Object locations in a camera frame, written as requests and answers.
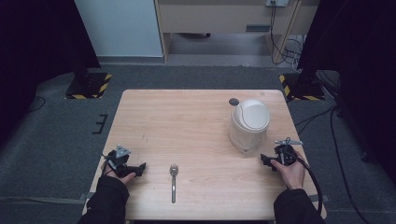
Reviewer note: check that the beige wooden cabinet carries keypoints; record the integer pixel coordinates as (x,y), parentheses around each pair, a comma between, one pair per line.
(230,21)

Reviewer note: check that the metal fork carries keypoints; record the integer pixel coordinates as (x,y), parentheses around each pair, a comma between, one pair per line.
(173,181)

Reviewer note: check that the black curtain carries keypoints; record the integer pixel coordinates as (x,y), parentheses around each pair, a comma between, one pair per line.
(355,62)
(40,46)

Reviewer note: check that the white swing-lid trash can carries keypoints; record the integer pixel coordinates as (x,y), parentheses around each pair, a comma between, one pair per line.
(249,125)

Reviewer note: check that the white wall panel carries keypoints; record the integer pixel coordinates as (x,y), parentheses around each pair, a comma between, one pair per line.
(120,28)

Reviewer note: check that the black stand base striped edges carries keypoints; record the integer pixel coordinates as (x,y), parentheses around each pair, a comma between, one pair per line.
(88,85)
(303,87)

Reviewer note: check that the person's right hand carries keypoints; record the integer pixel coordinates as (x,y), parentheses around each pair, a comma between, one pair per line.
(291,174)

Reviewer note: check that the person's left hand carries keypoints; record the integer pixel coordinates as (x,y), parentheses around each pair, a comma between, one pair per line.
(127,178)

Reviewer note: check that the dark round table hole cover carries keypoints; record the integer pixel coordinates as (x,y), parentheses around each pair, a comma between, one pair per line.
(233,101)

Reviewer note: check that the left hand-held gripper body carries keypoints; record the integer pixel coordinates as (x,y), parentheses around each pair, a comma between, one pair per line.
(119,157)

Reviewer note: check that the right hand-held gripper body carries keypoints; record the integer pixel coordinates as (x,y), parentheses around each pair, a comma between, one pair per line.
(285,152)

